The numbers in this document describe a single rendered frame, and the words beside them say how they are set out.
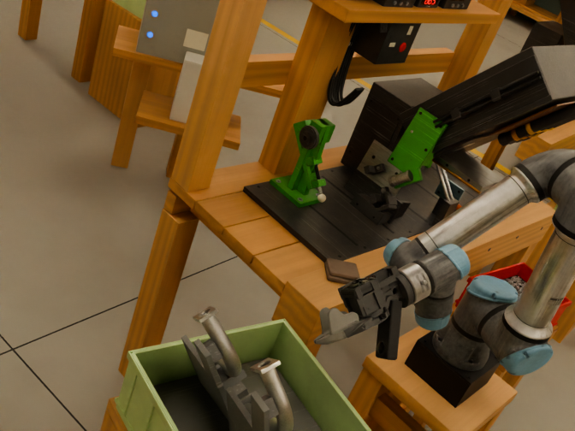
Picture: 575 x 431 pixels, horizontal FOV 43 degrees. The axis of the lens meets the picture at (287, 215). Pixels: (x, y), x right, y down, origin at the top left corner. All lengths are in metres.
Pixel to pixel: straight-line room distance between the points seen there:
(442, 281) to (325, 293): 0.63
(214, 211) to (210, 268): 1.26
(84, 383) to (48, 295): 0.48
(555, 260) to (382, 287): 0.43
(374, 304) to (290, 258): 0.79
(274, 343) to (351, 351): 1.54
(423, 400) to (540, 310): 0.41
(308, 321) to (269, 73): 0.83
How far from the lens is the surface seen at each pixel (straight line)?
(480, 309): 1.86
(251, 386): 1.76
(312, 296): 2.00
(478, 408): 2.03
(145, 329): 2.64
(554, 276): 1.68
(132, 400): 1.62
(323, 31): 2.34
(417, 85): 2.76
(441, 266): 1.47
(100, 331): 3.02
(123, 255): 3.41
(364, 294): 1.40
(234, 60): 2.10
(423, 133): 2.44
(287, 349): 1.79
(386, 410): 2.04
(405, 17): 2.40
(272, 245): 2.17
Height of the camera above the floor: 2.07
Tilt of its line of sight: 31 degrees down
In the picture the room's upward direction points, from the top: 21 degrees clockwise
